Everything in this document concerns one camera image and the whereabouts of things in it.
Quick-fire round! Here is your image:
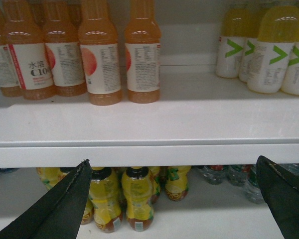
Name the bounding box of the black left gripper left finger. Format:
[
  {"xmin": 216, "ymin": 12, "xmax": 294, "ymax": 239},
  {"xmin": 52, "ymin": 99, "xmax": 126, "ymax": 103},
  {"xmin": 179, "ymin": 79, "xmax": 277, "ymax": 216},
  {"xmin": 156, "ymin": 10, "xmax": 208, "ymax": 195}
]
[{"xmin": 0, "ymin": 159, "xmax": 92, "ymax": 239}]

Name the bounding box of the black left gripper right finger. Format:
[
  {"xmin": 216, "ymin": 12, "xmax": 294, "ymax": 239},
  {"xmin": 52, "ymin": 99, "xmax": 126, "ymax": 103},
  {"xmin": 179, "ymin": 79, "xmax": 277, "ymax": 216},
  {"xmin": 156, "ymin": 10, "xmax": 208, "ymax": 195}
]
[{"xmin": 256, "ymin": 155, "xmax": 299, "ymax": 239}]

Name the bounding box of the water bottle green label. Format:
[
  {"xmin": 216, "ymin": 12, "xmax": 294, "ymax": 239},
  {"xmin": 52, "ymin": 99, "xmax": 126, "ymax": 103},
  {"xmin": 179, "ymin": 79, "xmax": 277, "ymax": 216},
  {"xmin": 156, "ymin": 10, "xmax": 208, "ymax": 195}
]
[
  {"xmin": 244, "ymin": 164, "xmax": 265, "ymax": 204},
  {"xmin": 202, "ymin": 165, "xmax": 228, "ymax": 185},
  {"xmin": 226, "ymin": 164, "xmax": 251, "ymax": 187}
]

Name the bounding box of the white metal shelf board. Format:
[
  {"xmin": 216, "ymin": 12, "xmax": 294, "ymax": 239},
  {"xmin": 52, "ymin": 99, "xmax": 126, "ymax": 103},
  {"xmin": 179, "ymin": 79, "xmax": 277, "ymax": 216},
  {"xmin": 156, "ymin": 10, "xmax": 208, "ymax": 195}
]
[{"xmin": 0, "ymin": 168, "xmax": 282, "ymax": 239}]

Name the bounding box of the white upper shelf board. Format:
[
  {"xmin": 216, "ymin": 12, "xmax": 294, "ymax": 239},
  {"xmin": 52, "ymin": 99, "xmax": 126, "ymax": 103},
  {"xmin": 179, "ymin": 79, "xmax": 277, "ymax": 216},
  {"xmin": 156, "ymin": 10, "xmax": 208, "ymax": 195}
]
[{"xmin": 0, "ymin": 68, "xmax": 299, "ymax": 167}]

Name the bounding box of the orange juice bottle second row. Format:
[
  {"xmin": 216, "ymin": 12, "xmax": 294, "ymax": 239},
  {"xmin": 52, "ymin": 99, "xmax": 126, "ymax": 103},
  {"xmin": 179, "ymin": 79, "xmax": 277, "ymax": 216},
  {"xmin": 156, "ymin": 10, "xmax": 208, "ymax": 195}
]
[{"xmin": 43, "ymin": 0, "xmax": 87, "ymax": 97}]

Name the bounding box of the yellow lemon tea bottle left edge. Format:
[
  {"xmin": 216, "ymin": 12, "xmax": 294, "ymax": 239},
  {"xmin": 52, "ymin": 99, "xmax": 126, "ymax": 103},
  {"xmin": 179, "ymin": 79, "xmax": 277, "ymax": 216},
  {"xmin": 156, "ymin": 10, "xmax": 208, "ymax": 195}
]
[{"xmin": 81, "ymin": 199, "xmax": 94, "ymax": 225}]

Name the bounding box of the yellow lemon tea bottle front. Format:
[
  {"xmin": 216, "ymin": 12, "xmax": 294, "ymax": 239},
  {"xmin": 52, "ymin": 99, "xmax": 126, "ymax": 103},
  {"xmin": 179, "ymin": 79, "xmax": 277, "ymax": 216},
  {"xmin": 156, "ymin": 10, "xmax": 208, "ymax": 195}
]
[{"xmin": 89, "ymin": 167, "xmax": 123, "ymax": 233}]

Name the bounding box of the yellow lemon tea bottle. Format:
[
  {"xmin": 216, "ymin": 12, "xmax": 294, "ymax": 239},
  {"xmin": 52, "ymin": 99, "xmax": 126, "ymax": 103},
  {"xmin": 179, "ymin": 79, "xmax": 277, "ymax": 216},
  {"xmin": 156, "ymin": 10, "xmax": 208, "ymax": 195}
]
[
  {"xmin": 89, "ymin": 167, "xmax": 123, "ymax": 233},
  {"xmin": 122, "ymin": 166, "xmax": 154, "ymax": 232},
  {"xmin": 165, "ymin": 165, "xmax": 191, "ymax": 201}
]

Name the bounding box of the yellow lemon tea bottle middle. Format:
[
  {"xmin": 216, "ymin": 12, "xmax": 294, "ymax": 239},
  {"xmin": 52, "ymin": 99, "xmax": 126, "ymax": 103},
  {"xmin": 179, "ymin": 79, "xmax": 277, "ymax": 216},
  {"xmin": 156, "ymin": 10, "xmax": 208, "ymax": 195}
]
[{"xmin": 122, "ymin": 166, "xmax": 154, "ymax": 232}]

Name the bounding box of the yellow lemon tea bottle right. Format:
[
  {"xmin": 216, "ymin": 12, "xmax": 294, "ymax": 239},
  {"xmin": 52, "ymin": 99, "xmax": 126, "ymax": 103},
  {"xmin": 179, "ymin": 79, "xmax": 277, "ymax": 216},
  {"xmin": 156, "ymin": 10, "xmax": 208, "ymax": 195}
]
[{"xmin": 165, "ymin": 165, "xmax": 191, "ymax": 201}]

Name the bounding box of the orange juice bottle left edge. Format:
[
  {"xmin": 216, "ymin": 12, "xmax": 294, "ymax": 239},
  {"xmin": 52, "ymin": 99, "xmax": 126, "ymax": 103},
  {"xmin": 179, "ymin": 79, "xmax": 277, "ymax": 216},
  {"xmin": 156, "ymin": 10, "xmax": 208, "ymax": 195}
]
[{"xmin": 0, "ymin": 8, "xmax": 22, "ymax": 97}]

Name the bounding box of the yellow drink bottle green arrow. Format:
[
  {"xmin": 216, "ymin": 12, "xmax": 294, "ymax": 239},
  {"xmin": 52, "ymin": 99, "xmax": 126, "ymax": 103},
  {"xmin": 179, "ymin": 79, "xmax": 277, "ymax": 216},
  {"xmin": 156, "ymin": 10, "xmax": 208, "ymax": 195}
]
[{"xmin": 216, "ymin": 1, "xmax": 252, "ymax": 78}]

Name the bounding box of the yellow drink bottle front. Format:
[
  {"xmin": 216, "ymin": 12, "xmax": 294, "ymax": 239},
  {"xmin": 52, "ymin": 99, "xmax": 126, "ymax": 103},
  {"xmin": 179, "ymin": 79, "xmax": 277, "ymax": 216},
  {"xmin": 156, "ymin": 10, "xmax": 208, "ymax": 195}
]
[{"xmin": 247, "ymin": 0, "xmax": 299, "ymax": 94}]

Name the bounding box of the orange juice bottle peach label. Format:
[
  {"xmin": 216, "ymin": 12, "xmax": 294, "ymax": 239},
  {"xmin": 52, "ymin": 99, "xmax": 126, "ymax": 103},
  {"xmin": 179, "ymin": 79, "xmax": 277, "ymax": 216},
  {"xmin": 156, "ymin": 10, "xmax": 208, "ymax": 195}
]
[{"xmin": 78, "ymin": 0, "xmax": 122, "ymax": 106}]

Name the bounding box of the yellow drink bottle behind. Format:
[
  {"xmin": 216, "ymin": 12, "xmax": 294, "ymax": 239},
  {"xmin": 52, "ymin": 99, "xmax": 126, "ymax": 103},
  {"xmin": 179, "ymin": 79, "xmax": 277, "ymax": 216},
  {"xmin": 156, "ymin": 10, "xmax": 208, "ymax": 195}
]
[{"xmin": 239, "ymin": 10, "xmax": 264, "ymax": 83}]

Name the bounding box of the orange juice bottle C100 label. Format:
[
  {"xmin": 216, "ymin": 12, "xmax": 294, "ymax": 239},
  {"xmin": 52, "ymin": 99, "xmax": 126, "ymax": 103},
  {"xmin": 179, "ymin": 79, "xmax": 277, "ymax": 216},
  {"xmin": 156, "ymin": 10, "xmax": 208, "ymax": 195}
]
[{"xmin": 2, "ymin": 0, "xmax": 56, "ymax": 100}]

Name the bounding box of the orange juice bottle rightmost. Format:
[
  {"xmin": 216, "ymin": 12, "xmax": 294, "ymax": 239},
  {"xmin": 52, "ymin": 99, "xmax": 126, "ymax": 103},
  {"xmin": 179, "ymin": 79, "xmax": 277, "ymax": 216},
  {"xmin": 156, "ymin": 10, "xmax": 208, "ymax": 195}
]
[{"xmin": 125, "ymin": 0, "xmax": 161, "ymax": 104}]

